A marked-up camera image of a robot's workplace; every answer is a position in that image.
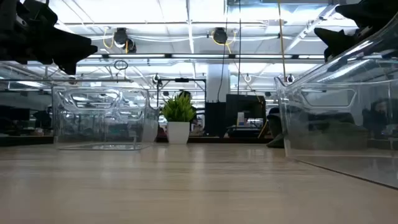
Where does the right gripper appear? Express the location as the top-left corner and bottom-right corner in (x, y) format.
(313, 0), (398, 63)

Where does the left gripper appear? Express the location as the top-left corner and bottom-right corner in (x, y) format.
(0, 0), (98, 75)

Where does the person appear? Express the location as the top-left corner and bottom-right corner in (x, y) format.
(362, 98), (398, 139)
(178, 90), (197, 125)

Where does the clear plastic bin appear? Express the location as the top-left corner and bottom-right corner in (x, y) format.
(52, 86), (160, 151)
(274, 12), (398, 189)

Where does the black monitor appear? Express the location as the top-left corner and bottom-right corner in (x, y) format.
(226, 94), (267, 128)

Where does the green plant in white pot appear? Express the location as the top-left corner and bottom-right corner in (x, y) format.
(160, 92), (197, 145)

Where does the black cabinet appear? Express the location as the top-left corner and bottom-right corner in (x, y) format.
(204, 101), (227, 138)

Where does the yellow hanging cable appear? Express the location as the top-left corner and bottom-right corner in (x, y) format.
(277, 0), (287, 82)

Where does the black ceiling cable reel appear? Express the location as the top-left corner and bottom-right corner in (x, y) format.
(212, 27), (229, 45)
(113, 27), (137, 54)

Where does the black hanging cable ring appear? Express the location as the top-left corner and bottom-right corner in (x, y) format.
(113, 59), (129, 71)

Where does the black hanging cable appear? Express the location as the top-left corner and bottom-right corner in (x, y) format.
(237, 0), (243, 96)
(216, 0), (230, 102)

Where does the black background frame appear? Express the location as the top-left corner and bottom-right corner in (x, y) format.
(157, 77), (207, 108)

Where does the black aluminium table frame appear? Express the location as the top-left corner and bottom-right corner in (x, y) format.
(0, 135), (284, 147)

